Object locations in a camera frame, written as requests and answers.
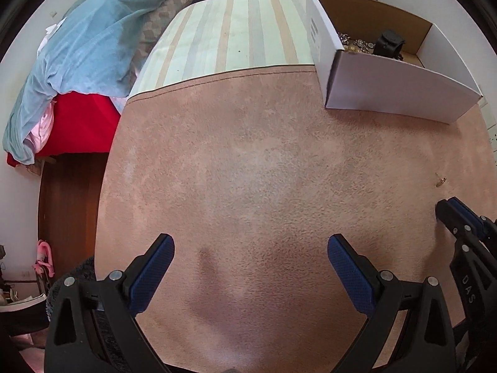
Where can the pink cloth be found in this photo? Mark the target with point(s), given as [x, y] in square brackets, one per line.
[40, 130]

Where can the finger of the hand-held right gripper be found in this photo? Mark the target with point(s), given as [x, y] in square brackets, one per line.
[464, 209]
[446, 215]

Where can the white paper stack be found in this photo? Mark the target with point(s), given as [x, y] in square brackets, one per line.
[23, 301]

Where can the pink and striped table mat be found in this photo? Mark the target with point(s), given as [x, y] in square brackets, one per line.
[252, 163]

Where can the white wall outlet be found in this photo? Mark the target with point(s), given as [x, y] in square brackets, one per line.
[25, 274]

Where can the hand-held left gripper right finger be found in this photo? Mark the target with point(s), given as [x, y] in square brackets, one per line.
[349, 276]

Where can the light blue duvet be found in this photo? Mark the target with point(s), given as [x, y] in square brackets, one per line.
[97, 27]

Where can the white wall socket row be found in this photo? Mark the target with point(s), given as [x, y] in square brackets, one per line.
[485, 103]

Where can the cardboard box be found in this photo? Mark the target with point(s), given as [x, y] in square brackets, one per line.
[388, 85]

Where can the black smart band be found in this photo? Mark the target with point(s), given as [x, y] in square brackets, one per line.
[388, 42]

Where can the white bed linen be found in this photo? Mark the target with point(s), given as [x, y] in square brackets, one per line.
[50, 33]

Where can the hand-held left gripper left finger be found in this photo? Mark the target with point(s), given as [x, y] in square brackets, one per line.
[151, 276]

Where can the pink plastic object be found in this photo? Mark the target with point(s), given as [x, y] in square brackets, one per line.
[44, 256]

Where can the red bed sheet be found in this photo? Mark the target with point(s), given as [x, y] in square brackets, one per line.
[85, 124]

